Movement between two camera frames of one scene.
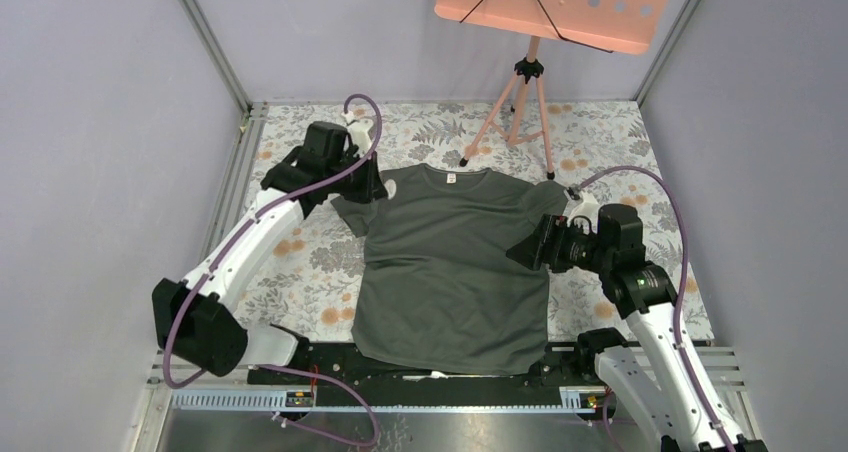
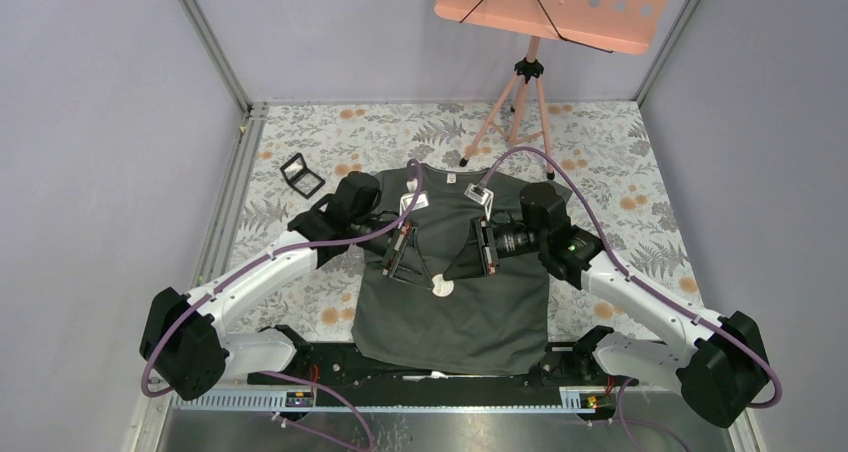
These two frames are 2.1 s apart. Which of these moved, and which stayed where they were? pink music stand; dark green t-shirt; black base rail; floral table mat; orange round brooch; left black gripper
Moved: orange round brooch; left black gripper
Stayed: pink music stand; dark green t-shirt; black base rail; floral table mat
